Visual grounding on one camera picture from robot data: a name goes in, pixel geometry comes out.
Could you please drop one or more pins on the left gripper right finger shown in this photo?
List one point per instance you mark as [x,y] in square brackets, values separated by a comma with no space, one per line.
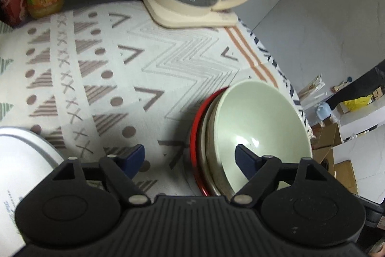
[261,174]

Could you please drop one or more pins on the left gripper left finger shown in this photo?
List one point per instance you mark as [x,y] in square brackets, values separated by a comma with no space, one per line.
[117,176]

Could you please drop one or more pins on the pale green bowl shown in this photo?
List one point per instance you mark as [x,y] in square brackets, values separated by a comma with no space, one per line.
[213,173]
[256,115]

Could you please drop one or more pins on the cardboard box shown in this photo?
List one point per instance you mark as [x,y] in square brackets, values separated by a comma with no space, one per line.
[324,139]

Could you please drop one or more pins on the red rimmed plate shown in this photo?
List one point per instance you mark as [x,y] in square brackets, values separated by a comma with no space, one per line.
[197,172]

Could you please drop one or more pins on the blue water bottle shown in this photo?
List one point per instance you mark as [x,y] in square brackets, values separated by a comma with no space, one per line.
[323,111]

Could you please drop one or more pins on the patterned table cloth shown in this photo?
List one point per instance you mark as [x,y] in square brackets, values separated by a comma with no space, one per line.
[96,80]

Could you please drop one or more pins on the white gold-rimmed plate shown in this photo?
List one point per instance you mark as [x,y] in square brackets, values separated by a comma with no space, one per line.
[26,159]

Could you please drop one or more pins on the cream kettle base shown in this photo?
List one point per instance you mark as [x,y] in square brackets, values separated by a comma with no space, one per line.
[173,14]

